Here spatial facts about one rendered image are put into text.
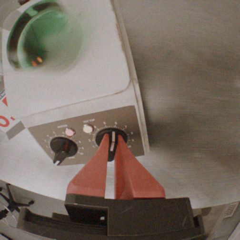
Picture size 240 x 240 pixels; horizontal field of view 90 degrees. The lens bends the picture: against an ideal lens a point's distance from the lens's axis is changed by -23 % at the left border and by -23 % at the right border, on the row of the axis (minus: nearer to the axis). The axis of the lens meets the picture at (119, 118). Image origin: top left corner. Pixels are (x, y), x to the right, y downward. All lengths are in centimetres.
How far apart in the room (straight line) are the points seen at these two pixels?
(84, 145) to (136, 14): 18
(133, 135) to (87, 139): 5
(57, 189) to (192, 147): 23
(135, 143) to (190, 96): 10
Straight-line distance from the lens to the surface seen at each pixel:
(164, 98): 20
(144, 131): 16
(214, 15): 27
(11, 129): 29
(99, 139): 16
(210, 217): 100
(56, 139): 17
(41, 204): 163
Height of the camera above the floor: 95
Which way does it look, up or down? 79 degrees down
